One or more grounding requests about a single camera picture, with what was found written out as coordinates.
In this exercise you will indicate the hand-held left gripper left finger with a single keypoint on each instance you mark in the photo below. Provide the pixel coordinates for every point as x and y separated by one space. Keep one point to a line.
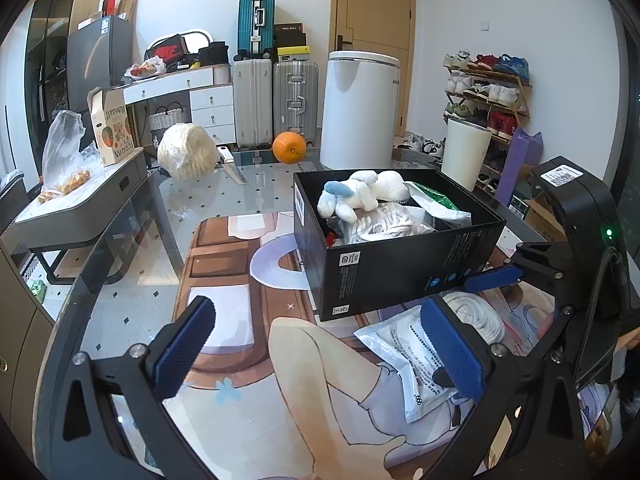
185 350

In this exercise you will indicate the white round appliance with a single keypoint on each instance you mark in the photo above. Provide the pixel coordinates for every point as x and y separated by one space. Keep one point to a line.
360 110

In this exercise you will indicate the clear plastic bag with food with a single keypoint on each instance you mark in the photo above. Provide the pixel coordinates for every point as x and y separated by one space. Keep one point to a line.
62 155

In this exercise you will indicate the orange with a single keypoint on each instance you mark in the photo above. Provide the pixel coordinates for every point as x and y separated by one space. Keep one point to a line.
289 147

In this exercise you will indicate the brown cardboard box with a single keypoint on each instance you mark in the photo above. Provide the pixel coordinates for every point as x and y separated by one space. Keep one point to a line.
542 215

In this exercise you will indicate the dark grey refrigerator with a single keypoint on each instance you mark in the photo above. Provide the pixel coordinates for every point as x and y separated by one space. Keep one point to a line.
97 52

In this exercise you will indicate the green and white packet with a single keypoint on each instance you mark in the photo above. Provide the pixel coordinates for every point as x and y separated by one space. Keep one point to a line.
440 200

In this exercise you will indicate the white and blue plush toy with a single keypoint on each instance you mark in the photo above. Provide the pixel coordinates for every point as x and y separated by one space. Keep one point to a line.
370 190

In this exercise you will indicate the white trash can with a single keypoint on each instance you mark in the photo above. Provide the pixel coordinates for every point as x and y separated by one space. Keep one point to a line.
465 152

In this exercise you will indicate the red and black shoe box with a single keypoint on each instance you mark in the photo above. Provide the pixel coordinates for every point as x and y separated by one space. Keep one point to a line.
167 50

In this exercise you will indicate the silver foil packet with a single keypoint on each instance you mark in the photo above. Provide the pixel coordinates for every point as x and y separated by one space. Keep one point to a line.
410 355

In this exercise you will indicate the printed cartoon table mat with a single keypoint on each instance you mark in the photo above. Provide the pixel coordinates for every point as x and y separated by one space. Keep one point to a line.
240 310

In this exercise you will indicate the white desk with drawers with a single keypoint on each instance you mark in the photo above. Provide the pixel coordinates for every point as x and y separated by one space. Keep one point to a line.
200 95

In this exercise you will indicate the teal suitcase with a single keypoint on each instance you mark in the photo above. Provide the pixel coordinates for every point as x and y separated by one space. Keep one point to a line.
256 22

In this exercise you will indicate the silver hard suitcase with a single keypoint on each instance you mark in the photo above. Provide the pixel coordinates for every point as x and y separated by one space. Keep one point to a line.
295 102

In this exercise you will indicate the wooden shoe rack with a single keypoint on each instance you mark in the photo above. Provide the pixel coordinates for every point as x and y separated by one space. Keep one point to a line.
487 90

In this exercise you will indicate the white plastic wrapped bundle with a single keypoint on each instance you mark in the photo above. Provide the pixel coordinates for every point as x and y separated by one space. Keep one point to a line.
185 152

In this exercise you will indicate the wooden door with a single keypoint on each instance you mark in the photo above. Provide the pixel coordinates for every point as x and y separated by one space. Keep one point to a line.
375 15

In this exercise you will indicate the clear plastic patterned packet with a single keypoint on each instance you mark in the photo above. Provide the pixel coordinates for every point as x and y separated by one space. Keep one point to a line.
385 227

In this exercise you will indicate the black flat box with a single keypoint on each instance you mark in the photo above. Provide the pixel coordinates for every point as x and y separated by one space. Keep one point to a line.
290 35

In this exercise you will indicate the white shoes on floor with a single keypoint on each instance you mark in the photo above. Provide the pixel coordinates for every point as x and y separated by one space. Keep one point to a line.
425 145

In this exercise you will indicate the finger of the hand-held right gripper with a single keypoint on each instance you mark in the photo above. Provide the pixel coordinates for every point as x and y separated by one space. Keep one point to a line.
495 280
552 332

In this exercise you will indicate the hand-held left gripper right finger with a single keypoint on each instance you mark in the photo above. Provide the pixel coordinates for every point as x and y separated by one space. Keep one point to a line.
455 355

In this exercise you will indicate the plastic bag of snacks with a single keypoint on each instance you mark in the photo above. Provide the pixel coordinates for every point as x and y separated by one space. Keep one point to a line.
145 67

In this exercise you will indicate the small green box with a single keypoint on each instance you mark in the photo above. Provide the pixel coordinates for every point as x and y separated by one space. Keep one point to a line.
38 291

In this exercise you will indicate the grey side table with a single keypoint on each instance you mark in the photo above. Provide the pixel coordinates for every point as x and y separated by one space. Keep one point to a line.
75 210

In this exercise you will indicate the flat cardboard box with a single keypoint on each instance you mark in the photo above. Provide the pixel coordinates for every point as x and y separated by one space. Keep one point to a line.
127 5

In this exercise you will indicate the dark glass wardrobe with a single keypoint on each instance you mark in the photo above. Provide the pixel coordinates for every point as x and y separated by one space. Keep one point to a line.
45 35

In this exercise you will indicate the black cardboard box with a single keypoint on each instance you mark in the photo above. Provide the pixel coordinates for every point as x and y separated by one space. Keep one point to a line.
400 265

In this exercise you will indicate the purple paper bag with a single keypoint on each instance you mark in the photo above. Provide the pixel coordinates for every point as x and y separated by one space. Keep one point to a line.
520 160

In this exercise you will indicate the printed fruit cardboard box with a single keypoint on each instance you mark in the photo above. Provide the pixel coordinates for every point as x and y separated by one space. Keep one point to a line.
112 125

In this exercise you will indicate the white hard suitcase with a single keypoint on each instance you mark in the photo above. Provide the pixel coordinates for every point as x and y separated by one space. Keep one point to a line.
251 102

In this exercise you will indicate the black bag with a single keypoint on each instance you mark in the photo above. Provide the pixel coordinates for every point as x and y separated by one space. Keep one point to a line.
212 52

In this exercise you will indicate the yellow and black box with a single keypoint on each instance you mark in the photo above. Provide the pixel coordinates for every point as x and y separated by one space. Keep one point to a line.
292 51

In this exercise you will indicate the woven basket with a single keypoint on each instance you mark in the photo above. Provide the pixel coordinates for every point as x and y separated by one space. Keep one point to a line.
167 120

